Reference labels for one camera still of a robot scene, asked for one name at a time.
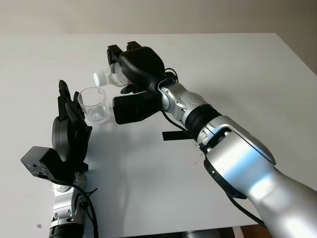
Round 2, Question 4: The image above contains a clear glass cup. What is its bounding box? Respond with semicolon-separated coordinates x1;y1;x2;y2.
77;87;110;125

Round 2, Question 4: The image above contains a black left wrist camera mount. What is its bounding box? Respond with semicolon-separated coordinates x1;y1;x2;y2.
20;146;75;186

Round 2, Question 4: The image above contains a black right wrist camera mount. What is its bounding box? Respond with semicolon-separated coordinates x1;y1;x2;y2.
112;89;162;125

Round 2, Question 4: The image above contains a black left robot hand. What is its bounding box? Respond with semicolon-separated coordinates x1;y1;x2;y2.
51;80;93;174

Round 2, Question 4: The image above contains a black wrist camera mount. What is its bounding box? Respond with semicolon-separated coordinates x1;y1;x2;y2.
112;89;162;125
20;146;75;186

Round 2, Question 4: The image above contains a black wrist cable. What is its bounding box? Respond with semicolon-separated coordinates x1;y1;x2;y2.
158;67;267;228
71;182;100;238

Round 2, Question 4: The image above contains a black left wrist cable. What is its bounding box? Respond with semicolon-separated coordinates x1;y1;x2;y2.
71;182;100;238

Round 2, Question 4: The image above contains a clear plastic water bottle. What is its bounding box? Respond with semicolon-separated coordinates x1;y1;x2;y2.
93;63;132;88

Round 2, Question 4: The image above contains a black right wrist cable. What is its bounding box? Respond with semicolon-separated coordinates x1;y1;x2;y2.
158;67;267;228

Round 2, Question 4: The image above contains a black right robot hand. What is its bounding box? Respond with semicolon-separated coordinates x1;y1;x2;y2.
106;41;166;96

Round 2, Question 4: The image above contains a black tape strip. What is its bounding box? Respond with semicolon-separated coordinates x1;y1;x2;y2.
162;130;197;142

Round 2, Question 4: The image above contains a black robot torso edge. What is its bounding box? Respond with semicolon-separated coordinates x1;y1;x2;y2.
182;223;236;238

